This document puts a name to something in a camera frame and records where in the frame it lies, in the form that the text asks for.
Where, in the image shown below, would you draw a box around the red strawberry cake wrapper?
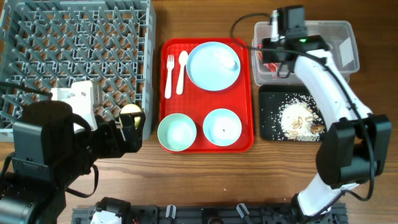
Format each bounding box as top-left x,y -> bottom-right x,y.
258,51 -> 279,72

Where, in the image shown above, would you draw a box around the yellow plastic cup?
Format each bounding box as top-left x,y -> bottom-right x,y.
120,104 -> 142,128

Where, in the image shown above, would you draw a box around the white tissue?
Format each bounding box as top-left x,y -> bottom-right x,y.
213,52 -> 237,70

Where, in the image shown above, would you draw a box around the pink plastic fork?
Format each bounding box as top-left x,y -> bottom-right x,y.
164,55 -> 175,99

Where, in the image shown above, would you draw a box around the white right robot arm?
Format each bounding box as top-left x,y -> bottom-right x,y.
261,35 -> 392,222

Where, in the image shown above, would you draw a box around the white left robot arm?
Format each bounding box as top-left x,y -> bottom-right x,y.
1,101 -> 146,223

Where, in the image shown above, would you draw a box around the clear plastic waste bin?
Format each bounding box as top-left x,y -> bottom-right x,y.
251,21 -> 360,86

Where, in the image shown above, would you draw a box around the black food waste tray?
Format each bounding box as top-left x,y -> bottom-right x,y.
258,84 -> 330,142

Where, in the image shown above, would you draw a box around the grey dishwasher rack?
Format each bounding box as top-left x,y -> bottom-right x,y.
1,0 -> 156,142

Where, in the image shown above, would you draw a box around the mint green bowl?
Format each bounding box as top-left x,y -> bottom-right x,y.
157,113 -> 197,152

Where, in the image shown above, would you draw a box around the rice and food scraps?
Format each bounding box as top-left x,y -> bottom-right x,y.
264,95 -> 327,141

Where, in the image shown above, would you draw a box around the large light blue plate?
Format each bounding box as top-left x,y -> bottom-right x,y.
185,42 -> 241,91

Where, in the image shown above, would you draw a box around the red plastic tray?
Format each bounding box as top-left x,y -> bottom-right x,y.
159,37 -> 254,154

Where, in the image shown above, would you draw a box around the light blue small bowl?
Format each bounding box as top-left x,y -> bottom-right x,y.
203,108 -> 243,147

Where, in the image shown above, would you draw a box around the cream plastic spoon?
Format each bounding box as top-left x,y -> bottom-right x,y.
176,51 -> 188,95

